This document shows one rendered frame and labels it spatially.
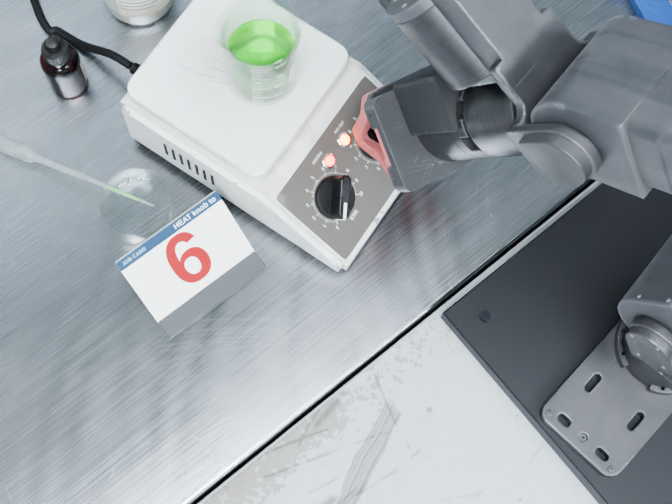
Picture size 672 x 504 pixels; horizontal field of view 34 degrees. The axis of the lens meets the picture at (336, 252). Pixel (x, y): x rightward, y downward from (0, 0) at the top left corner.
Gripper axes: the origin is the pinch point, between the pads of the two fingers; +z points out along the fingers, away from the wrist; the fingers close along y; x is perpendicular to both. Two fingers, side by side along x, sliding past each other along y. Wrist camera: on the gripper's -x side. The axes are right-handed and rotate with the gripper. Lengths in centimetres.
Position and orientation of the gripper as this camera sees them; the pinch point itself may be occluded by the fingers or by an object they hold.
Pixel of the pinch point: (381, 126)
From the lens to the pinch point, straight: 80.2
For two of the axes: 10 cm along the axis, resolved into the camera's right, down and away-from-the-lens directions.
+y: -8.1, 4.3, -4.0
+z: -4.6, -0.3, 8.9
